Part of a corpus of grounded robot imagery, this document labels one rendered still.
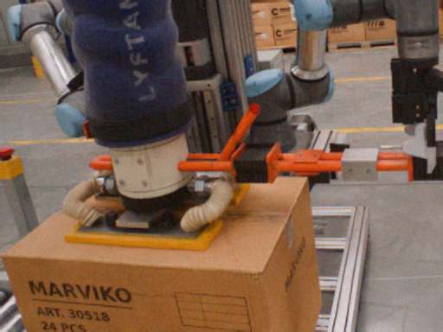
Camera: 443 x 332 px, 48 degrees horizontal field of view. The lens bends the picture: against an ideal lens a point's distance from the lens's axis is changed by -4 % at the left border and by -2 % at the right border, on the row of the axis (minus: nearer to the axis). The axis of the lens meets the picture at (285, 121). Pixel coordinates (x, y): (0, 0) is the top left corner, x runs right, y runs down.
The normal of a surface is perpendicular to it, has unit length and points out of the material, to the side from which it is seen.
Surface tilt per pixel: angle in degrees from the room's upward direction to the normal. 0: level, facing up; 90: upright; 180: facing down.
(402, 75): 91
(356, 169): 90
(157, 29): 70
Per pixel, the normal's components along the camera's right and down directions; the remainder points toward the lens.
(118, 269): -0.24, 0.33
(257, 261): -0.11, -0.94
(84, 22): -0.37, 0.01
